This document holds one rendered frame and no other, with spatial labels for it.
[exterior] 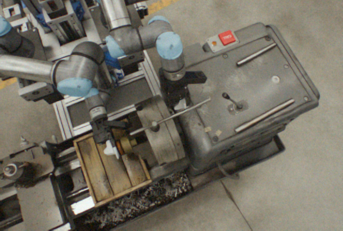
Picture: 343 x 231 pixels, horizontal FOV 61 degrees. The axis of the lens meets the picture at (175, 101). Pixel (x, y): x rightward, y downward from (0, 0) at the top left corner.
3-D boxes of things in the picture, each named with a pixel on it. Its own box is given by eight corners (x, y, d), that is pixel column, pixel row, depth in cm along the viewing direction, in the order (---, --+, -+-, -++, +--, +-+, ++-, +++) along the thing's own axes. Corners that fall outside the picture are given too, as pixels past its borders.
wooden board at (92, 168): (127, 120, 160) (126, 118, 156) (152, 182, 149) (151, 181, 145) (75, 142, 156) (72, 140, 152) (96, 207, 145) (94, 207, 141)
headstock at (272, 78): (251, 54, 174) (270, 14, 137) (293, 126, 159) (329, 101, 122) (158, 92, 166) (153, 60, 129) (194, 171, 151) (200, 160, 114)
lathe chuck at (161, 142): (152, 105, 155) (150, 88, 124) (176, 161, 149) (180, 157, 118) (136, 112, 154) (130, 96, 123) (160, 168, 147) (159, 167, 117)
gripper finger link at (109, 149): (108, 163, 131) (101, 144, 134) (120, 157, 132) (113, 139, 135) (106, 162, 128) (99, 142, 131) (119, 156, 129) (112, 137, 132)
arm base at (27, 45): (0, 45, 143) (-12, 34, 133) (31, 34, 145) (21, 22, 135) (7, 71, 138) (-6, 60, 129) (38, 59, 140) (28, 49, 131)
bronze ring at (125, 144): (131, 128, 132) (111, 136, 130) (138, 147, 129) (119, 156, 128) (133, 133, 140) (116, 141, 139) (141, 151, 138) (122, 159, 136)
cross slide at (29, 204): (42, 141, 150) (38, 139, 146) (66, 223, 137) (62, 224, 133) (10, 154, 148) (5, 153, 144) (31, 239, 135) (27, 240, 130)
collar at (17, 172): (21, 158, 128) (17, 157, 125) (25, 175, 126) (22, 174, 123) (2, 165, 127) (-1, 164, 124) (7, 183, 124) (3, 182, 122)
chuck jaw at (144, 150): (154, 136, 132) (164, 160, 127) (156, 140, 136) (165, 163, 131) (131, 147, 131) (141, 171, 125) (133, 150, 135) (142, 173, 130)
